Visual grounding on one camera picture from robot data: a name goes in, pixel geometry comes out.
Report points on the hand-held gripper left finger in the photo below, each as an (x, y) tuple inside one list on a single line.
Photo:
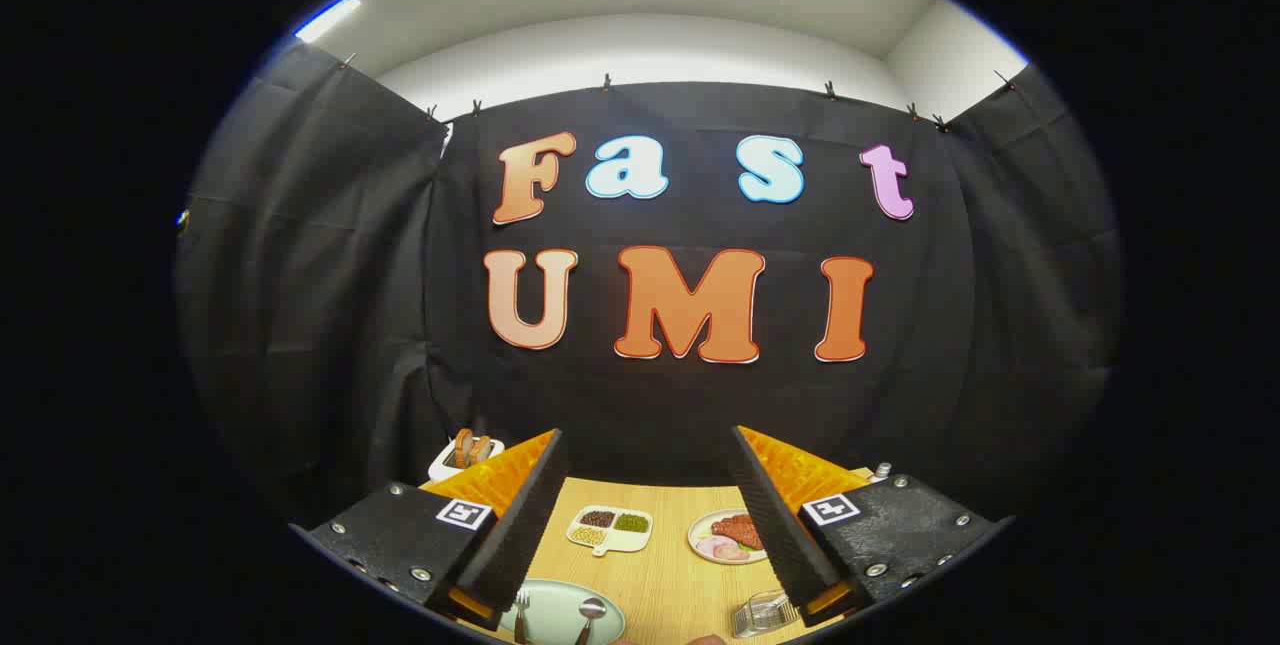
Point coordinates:
[(520, 535)]

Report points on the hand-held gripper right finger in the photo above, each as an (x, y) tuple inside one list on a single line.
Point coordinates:
[(775, 525)]

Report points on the brown steak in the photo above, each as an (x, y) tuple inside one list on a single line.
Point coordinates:
[(738, 530)]

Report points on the reddish pink ham slice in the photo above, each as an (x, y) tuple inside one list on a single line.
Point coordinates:
[(734, 554)]

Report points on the pale pink ham slice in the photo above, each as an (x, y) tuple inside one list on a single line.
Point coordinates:
[(711, 546)]

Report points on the pile of yellow beans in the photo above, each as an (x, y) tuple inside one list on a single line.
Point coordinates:
[(588, 535)]

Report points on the beige round plate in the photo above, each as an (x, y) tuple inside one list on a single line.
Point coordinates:
[(700, 528)]

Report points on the pile of dark beans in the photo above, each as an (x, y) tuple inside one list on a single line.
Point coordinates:
[(597, 518)]

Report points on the light blue plate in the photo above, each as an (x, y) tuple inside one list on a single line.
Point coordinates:
[(550, 615)]

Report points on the metal mesh basket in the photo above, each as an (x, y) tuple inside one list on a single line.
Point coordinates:
[(765, 615)]

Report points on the toasted bread slice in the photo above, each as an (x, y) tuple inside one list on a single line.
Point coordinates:
[(482, 448), (462, 447)]

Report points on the white toaster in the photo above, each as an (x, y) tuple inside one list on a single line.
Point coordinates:
[(445, 467)]

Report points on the white divided dish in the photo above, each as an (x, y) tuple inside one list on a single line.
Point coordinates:
[(625, 542)]

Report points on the pile of green beans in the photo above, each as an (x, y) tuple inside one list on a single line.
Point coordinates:
[(630, 522)]

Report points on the green aluminium bottle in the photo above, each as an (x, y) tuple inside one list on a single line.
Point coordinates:
[(881, 472)]

